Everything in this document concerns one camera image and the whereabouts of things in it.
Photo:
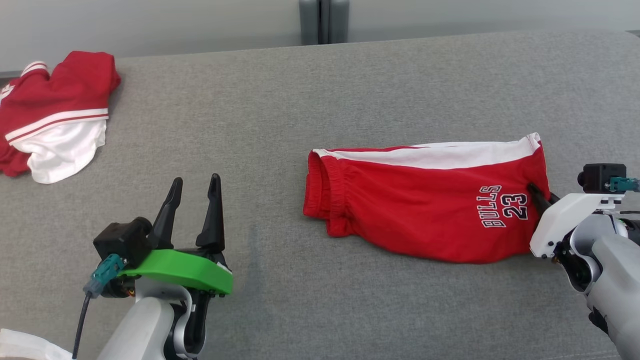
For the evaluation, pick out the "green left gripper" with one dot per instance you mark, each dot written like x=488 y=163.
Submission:
x=185 y=267

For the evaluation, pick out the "short dark grey skirting strip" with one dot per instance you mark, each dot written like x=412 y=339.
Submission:
x=634 y=33

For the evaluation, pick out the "red shirt with white sleeves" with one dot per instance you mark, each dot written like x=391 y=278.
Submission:
x=75 y=85

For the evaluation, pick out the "white wrinkled cover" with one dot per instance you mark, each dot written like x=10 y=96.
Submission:
x=30 y=347

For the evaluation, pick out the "long dark grey skirting strip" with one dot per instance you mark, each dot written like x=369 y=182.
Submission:
x=6 y=74

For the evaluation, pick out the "teal right camera connector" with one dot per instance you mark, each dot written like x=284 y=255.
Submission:
x=624 y=184

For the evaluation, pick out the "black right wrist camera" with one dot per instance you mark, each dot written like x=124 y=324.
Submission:
x=597 y=177

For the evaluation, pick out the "teal left camera connector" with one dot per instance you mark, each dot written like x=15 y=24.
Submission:
x=105 y=272

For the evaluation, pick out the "grey cylindrical post cover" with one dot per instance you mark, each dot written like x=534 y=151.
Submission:
x=339 y=22
x=309 y=22

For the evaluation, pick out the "red Bulls 23 shorts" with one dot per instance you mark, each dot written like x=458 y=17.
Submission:
x=400 y=210

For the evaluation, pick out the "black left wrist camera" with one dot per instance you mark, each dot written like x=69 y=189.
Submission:
x=120 y=240

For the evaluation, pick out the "grey fabric sofa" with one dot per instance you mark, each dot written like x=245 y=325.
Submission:
x=300 y=300

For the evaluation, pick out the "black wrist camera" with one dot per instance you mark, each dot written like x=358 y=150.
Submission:
x=120 y=240
x=597 y=177

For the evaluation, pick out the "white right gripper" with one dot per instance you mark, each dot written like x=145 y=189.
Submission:
x=560 y=215

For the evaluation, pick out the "teal camera connector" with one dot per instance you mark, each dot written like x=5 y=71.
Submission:
x=105 y=272
x=624 y=184

